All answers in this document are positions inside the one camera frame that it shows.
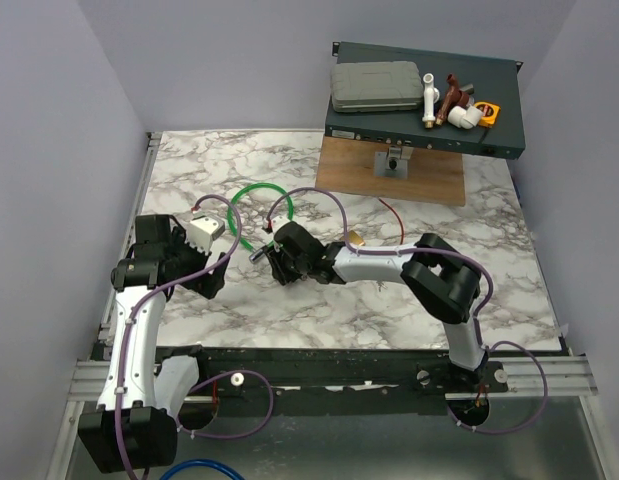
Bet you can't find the brass padlock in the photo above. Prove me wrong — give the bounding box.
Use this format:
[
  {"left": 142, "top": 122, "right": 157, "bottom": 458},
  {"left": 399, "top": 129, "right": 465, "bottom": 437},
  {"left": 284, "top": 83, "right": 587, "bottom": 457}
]
[{"left": 345, "top": 230, "right": 365, "bottom": 246}]

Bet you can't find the green cable lock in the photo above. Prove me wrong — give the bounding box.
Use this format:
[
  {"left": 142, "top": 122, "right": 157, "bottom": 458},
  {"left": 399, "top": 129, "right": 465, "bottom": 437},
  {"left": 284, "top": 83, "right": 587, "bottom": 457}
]
[{"left": 226, "top": 182, "right": 295, "bottom": 264}]

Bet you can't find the red plastic seal tag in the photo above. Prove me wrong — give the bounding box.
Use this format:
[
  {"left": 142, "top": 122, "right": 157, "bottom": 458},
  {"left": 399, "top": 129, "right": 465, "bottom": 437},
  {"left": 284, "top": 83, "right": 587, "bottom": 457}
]
[{"left": 378, "top": 198, "right": 405, "bottom": 245}]

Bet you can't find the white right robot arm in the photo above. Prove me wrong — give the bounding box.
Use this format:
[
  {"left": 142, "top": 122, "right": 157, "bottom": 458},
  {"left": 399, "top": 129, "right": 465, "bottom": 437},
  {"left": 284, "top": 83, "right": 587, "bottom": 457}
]
[{"left": 265, "top": 220, "right": 494, "bottom": 392}]

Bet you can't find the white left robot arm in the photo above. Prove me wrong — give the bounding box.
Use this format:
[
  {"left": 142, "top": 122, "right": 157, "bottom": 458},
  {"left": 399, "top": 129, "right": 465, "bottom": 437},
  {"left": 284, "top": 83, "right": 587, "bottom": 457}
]
[{"left": 78, "top": 213, "right": 227, "bottom": 474}]

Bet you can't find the white elbow pipe fitting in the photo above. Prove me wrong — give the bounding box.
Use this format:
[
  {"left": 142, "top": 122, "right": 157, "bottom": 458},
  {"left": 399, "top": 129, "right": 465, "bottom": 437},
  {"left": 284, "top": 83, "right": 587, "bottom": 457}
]
[{"left": 447, "top": 105, "right": 483, "bottom": 130}]

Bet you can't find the wooden board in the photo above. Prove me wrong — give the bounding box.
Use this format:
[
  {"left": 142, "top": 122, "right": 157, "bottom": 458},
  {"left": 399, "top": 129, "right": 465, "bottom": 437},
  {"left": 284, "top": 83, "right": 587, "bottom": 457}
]
[{"left": 315, "top": 137, "right": 466, "bottom": 206}]

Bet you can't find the grey plastic case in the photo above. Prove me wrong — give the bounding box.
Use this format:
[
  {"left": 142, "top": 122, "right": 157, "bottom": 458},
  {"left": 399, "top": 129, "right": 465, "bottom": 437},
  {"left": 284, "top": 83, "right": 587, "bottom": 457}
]
[{"left": 330, "top": 61, "right": 424, "bottom": 113}]

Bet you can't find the white pipe fitting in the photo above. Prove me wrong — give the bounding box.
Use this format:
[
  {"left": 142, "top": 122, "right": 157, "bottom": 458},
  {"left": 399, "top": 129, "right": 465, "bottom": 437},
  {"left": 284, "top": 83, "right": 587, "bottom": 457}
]
[{"left": 422, "top": 73, "right": 440, "bottom": 129}]

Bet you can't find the brown pipe fitting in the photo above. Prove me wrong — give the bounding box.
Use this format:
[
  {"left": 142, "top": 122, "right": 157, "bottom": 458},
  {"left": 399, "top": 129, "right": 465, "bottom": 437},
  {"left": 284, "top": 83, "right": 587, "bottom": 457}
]
[{"left": 435, "top": 73, "right": 465, "bottom": 126}]

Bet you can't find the dark grey pipe fitting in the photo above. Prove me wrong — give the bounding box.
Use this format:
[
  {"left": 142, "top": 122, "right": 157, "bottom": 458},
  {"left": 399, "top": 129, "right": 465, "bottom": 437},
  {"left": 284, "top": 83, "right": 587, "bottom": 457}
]
[{"left": 457, "top": 83, "right": 475, "bottom": 108}]

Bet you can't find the yellow tape measure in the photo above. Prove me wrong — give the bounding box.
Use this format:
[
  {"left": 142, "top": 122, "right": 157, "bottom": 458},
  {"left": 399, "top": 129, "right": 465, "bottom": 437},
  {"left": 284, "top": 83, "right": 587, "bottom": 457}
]
[{"left": 474, "top": 101, "right": 501, "bottom": 128}]

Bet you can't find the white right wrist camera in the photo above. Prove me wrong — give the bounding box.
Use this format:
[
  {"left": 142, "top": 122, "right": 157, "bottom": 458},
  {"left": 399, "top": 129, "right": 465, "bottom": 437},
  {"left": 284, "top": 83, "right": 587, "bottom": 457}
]
[{"left": 263, "top": 216, "right": 290, "bottom": 235}]

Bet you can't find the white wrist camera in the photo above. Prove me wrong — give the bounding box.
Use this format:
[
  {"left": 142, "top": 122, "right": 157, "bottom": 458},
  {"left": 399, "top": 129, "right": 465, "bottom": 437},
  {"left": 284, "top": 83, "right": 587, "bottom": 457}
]
[
  {"left": 263, "top": 216, "right": 290, "bottom": 235},
  {"left": 185, "top": 214, "right": 225, "bottom": 255}
]

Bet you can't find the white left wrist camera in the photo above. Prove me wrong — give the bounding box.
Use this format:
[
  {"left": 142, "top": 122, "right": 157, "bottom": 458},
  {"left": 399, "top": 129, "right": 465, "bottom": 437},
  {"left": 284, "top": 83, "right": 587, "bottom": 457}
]
[{"left": 185, "top": 214, "right": 225, "bottom": 255}]

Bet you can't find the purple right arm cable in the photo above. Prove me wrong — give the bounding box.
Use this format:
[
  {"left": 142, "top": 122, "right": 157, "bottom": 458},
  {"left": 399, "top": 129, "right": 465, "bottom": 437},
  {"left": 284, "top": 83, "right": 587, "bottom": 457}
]
[{"left": 268, "top": 187, "right": 550, "bottom": 436}]

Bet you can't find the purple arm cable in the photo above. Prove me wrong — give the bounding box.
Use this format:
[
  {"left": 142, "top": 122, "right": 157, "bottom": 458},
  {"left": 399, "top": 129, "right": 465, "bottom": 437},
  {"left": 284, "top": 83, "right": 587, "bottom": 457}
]
[
  {"left": 268, "top": 187, "right": 550, "bottom": 436},
  {"left": 113, "top": 194, "right": 276, "bottom": 480}
]

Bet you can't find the aluminium side rail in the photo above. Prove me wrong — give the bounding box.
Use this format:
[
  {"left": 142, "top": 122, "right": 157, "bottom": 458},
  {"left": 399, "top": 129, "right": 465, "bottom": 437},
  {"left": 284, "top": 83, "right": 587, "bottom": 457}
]
[{"left": 97, "top": 131, "right": 163, "bottom": 347}]

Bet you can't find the grey metal bracket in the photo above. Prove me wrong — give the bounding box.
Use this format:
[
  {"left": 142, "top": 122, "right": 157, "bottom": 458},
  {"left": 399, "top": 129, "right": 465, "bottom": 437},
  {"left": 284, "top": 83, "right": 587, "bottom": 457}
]
[{"left": 374, "top": 146, "right": 413, "bottom": 179}]

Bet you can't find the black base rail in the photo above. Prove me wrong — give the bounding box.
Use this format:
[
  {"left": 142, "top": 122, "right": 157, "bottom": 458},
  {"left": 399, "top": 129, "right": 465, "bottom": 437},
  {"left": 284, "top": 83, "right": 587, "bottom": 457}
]
[{"left": 151, "top": 346, "right": 508, "bottom": 419}]

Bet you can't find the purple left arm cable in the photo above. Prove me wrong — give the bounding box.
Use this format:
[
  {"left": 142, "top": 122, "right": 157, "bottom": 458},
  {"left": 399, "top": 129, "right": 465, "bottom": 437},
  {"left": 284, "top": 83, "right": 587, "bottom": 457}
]
[{"left": 113, "top": 194, "right": 276, "bottom": 480}]

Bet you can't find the blue cable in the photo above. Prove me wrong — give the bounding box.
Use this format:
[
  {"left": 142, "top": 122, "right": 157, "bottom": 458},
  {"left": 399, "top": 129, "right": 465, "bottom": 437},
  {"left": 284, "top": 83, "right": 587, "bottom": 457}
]
[{"left": 159, "top": 458, "right": 246, "bottom": 480}]

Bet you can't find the dark teal network switch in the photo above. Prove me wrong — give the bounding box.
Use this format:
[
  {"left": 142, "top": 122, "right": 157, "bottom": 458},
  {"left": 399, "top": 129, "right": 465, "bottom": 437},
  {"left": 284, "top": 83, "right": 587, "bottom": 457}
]
[{"left": 325, "top": 42, "right": 526, "bottom": 160}]

